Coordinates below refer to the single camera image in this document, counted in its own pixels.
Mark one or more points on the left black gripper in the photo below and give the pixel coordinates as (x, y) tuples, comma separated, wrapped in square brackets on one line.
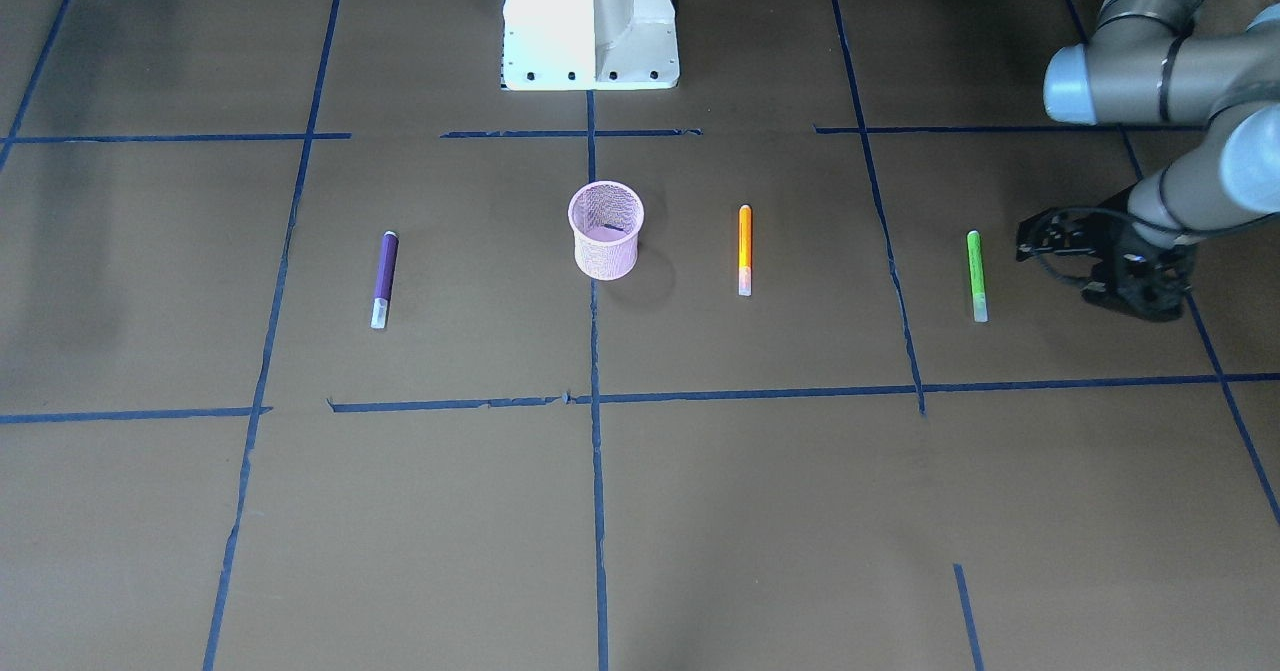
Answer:
[(1112, 238)]

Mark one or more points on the green highlighter pen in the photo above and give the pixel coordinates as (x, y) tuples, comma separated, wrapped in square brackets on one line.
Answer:
[(976, 276)]

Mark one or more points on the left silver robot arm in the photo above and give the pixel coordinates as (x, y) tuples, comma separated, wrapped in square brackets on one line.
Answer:
[(1145, 64)]

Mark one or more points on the orange highlighter pen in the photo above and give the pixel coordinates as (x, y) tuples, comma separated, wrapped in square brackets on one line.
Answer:
[(745, 251)]

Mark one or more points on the pink mesh pen holder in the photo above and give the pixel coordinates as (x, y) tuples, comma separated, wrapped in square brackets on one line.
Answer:
[(605, 220)]

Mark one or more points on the purple highlighter pen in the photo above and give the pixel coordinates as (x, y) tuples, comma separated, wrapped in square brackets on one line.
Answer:
[(384, 280)]

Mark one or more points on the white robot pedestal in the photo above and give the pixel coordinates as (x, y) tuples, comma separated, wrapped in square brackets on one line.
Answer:
[(586, 45)]

